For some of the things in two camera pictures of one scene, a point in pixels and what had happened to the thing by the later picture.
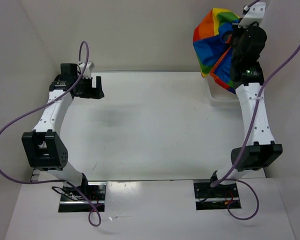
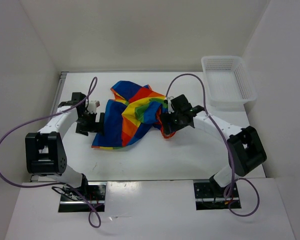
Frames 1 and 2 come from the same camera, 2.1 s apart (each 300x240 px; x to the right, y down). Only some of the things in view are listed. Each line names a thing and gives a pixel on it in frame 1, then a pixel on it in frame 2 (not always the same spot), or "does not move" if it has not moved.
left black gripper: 97,91 -> 94,127
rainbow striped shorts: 213,46 -> 133,110
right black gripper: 236,29 -> 167,117
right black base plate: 216,197 does not move
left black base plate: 89,198 does not move
